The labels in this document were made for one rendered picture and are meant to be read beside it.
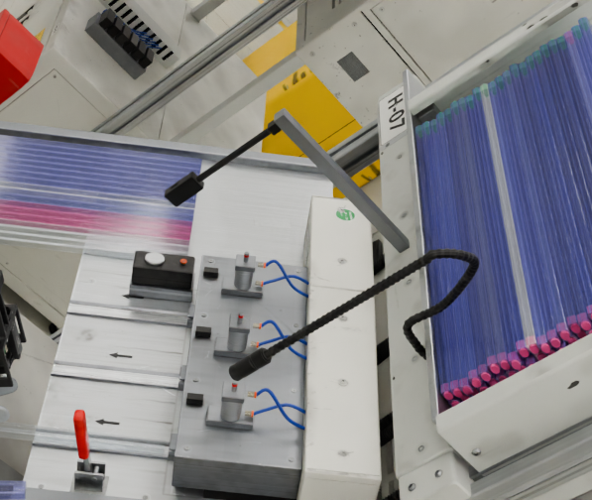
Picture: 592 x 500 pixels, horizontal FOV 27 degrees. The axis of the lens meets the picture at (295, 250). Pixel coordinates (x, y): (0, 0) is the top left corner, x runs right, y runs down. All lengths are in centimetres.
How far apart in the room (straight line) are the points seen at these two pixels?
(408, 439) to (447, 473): 8
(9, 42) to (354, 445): 115
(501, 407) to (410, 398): 17
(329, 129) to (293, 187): 292
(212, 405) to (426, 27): 140
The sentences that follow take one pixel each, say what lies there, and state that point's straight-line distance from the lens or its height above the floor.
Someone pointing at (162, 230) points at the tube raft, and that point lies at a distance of 168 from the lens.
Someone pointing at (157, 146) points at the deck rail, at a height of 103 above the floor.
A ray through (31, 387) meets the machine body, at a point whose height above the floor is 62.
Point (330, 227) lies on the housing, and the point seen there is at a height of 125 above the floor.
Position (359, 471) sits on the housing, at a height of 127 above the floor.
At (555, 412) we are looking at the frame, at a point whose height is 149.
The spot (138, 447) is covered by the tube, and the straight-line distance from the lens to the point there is 139.
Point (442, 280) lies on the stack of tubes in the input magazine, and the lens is 137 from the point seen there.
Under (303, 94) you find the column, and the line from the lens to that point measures 464.
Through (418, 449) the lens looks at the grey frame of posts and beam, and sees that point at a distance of 127.
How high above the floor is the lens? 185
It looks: 24 degrees down
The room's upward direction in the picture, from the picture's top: 58 degrees clockwise
